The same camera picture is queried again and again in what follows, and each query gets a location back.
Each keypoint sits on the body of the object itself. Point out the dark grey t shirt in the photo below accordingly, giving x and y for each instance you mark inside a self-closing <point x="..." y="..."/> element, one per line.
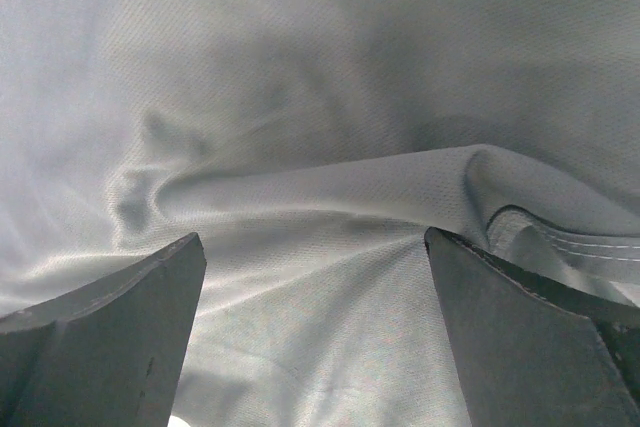
<point x="310" y="144"/>

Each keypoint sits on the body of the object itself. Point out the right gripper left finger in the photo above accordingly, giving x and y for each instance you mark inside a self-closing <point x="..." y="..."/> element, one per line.
<point x="109" y="353"/>

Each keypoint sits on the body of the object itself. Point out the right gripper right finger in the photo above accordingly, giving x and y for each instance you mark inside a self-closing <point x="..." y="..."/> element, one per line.
<point x="531" y="351"/>

